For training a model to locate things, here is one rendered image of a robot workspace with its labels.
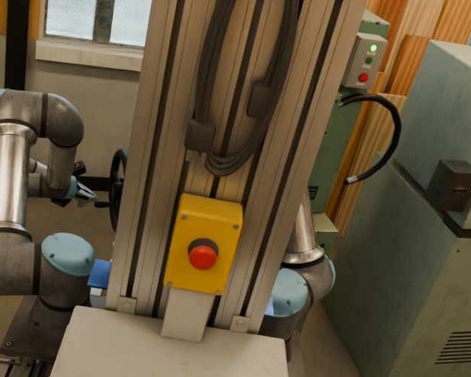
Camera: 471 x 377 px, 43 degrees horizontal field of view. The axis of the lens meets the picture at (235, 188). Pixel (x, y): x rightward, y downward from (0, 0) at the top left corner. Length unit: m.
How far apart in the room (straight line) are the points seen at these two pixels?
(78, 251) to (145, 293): 0.46
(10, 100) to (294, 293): 0.83
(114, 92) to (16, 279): 2.05
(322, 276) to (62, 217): 2.05
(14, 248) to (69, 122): 0.39
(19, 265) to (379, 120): 2.45
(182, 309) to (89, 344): 0.14
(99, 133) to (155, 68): 2.65
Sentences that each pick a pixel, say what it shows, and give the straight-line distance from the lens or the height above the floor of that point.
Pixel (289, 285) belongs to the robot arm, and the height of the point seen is 1.05.
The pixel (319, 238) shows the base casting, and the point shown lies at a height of 0.77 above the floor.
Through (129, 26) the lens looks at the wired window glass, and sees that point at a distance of 3.25.
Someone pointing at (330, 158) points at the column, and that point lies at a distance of 2.11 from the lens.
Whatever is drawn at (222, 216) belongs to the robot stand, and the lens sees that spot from 0.79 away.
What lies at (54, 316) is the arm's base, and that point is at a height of 0.89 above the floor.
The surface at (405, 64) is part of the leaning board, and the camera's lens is 3.51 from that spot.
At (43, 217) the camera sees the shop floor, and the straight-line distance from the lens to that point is 3.31.
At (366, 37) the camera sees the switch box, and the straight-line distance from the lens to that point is 1.90.
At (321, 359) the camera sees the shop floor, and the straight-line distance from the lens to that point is 2.84.
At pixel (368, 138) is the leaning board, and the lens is 3.45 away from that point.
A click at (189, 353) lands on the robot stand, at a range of 0.92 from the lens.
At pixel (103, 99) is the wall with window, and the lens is 3.31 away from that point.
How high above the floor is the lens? 1.89
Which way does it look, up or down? 29 degrees down
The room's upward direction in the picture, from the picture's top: 15 degrees clockwise
